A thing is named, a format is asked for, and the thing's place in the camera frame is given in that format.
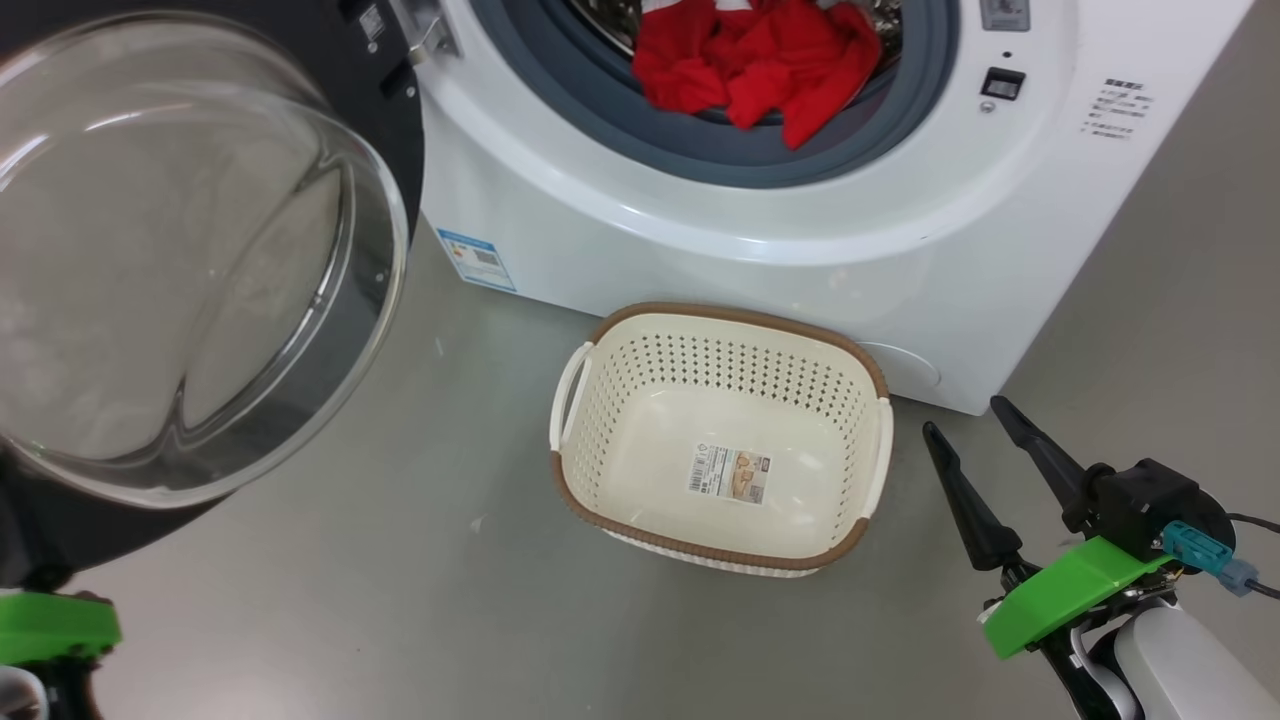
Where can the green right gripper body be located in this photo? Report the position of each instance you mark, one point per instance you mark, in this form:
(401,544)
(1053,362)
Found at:
(1070,590)

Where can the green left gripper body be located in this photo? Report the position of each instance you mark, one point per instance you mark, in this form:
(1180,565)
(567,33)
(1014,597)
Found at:
(55,625)

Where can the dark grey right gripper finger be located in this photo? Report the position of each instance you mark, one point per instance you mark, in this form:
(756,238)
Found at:
(1045,450)
(975,510)

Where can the glass washing machine door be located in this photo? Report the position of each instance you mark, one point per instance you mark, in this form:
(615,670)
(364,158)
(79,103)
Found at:
(200,300)

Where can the red and white garment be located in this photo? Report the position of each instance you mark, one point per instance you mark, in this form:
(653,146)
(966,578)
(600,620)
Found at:
(760,70)

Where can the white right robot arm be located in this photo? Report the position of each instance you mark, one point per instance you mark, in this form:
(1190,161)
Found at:
(1190,670)

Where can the white printed product label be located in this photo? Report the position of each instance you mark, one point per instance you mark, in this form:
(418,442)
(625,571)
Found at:
(730,475)

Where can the cream laundry basket brown rim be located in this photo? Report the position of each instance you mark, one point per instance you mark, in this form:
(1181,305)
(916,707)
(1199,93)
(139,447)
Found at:
(650,480)

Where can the white washing machine body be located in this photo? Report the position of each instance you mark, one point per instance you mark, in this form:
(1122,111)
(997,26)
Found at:
(700,250)

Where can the bent metal bracket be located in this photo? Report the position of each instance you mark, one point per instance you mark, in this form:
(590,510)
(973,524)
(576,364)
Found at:
(428,35)

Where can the round white filter cover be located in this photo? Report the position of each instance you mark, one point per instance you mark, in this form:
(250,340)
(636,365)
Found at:
(905,368)

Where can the blue energy label sticker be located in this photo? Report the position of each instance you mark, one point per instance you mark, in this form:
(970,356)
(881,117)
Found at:
(477,260)

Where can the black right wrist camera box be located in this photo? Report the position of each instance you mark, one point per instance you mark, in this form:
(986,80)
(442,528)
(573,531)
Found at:
(1150,500)

